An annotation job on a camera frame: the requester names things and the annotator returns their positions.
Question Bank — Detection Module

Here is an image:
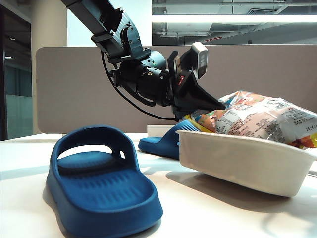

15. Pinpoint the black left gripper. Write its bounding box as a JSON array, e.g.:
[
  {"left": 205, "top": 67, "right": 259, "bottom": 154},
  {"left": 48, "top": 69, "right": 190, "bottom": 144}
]
[{"left": 160, "top": 51, "right": 227, "bottom": 117}]

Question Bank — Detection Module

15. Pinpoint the orange printed chips bag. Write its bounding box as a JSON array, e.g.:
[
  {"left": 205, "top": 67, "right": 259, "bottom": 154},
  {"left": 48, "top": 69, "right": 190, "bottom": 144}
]
[{"left": 184, "top": 90, "right": 317, "bottom": 149}]

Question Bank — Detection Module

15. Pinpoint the beige pulp food box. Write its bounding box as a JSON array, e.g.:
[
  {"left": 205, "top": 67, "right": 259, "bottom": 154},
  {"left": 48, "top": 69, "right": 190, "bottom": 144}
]
[{"left": 176, "top": 129, "right": 317, "bottom": 198}]

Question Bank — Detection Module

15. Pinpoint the blue ribbed foam slipper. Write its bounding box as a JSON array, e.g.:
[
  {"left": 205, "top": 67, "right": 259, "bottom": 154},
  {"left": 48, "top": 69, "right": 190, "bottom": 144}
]
[{"left": 137, "top": 119, "right": 199, "bottom": 161}]

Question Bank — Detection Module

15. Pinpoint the white ceiling light strip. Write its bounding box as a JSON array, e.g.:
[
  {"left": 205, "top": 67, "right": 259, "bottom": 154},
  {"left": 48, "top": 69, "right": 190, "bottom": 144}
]
[{"left": 152, "top": 15, "right": 317, "bottom": 23}]

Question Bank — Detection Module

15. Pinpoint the grey-brown desk partition screen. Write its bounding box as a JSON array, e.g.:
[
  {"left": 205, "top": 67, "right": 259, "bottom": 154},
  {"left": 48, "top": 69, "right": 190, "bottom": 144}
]
[{"left": 36, "top": 44, "right": 317, "bottom": 134}]

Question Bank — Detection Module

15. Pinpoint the large blue foam slipper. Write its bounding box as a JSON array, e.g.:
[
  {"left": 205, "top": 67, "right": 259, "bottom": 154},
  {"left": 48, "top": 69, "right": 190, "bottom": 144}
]
[{"left": 45, "top": 125, "right": 164, "bottom": 238}]

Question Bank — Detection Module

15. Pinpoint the dark glass door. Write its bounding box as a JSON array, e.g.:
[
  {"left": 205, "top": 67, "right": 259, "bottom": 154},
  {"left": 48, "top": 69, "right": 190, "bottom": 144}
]
[{"left": 0, "top": 4, "right": 33, "bottom": 141}]

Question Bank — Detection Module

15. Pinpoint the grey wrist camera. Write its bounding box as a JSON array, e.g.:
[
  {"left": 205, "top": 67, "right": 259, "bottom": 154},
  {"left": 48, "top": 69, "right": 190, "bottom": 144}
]
[{"left": 192, "top": 41, "right": 209, "bottom": 79}]

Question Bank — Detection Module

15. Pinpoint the white desk cable tray cover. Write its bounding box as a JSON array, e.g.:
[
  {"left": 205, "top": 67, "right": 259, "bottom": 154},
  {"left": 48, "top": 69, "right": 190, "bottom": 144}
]
[{"left": 147, "top": 124, "right": 179, "bottom": 138}]

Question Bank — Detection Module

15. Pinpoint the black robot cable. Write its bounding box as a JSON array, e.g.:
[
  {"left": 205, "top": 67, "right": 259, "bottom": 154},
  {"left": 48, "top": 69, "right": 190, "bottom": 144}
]
[{"left": 101, "top": 49, "right": 179, "bottom": 121}]

